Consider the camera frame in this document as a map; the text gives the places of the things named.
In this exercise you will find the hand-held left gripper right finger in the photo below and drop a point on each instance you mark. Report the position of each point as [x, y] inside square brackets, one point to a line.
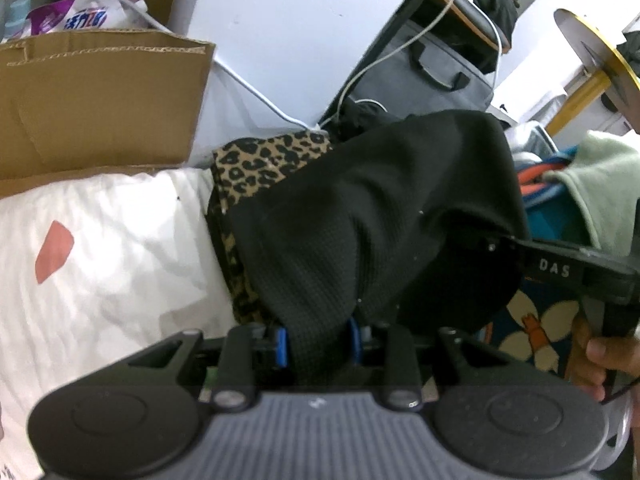
[355, 342]

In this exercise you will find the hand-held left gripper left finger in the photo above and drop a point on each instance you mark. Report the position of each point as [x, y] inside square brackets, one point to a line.
[282, 347]

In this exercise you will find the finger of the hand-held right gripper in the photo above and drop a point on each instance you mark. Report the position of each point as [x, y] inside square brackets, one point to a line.
[505, 252]

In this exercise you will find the black shorts with patterned lining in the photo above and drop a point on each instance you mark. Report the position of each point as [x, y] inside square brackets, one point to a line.
[350, 210]

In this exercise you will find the person's right hand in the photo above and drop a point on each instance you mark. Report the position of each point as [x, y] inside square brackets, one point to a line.
[582, 365]

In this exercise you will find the teal printed cloth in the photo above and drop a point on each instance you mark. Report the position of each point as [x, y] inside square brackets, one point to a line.
[540, 310]

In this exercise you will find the light green towel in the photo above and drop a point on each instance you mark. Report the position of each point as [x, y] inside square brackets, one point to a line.
[605, 185]

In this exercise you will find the leopard print cloth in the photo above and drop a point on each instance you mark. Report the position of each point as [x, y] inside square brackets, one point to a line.
[260, 160]

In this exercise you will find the cream printed bedsheet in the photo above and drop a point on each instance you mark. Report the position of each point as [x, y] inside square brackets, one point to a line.
[100, 285]

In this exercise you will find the grey bag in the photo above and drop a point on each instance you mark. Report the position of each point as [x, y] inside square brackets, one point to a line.
[415, 80]

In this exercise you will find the round table with yellow rim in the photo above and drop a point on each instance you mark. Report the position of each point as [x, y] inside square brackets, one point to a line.
[595, 45]

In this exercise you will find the black hanging jacket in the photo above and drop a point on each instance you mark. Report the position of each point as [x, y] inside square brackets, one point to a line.
[495, 10]

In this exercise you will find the flat cardboard sheet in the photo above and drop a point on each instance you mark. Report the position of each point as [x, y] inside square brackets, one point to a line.
[100, 110]

